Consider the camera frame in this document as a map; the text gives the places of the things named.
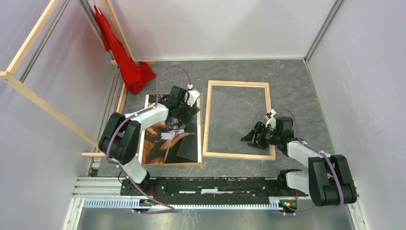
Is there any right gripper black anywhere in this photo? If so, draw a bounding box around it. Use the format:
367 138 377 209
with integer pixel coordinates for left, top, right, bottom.
240 121 280 150

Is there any wooden picture frame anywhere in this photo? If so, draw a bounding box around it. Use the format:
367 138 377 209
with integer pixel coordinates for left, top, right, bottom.
202 80 276 161

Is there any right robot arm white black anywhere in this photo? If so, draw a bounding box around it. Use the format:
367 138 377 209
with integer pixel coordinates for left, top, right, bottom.
241 116 358 207

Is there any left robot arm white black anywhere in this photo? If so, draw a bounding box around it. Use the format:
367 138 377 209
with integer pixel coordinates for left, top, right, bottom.
98 85 201 195

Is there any printed photo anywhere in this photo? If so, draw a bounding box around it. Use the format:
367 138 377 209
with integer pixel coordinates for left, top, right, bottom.
138 92 203 165

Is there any red cloth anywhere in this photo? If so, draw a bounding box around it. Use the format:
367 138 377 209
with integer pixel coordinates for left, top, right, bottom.
94 0 156 94

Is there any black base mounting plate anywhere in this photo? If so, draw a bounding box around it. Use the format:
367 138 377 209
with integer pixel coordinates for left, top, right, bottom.
120 177 307 206

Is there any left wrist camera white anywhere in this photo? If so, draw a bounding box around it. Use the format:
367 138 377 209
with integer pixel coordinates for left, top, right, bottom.
184 84 201 106

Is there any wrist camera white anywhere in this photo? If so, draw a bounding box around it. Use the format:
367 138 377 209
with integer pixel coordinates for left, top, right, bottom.
184 84 201 106
265 109 276 129

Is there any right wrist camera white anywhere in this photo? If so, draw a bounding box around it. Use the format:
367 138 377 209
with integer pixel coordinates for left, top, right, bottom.
265 109 276 129

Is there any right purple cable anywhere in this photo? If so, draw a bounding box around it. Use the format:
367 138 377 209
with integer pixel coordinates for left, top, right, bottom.
271 108 345 216

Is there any purple cable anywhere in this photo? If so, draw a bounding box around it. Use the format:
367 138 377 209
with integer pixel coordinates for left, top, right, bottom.
105 65 192 215
271 108 345 216

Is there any brown frame backing board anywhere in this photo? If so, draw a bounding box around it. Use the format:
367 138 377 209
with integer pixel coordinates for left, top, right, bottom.
139 92 204 167

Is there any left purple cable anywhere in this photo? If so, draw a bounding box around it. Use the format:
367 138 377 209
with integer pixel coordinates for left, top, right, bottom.
105 65 192 215

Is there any grey slotted cable duct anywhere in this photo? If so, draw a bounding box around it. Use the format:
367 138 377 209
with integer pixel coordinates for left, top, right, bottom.
84 198 282 211

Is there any aluminium rail base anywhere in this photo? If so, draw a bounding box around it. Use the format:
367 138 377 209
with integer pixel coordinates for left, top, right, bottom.
72 176 361 200

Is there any wooden rack frame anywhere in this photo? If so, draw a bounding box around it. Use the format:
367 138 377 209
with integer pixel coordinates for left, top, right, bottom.
0 0 156 158

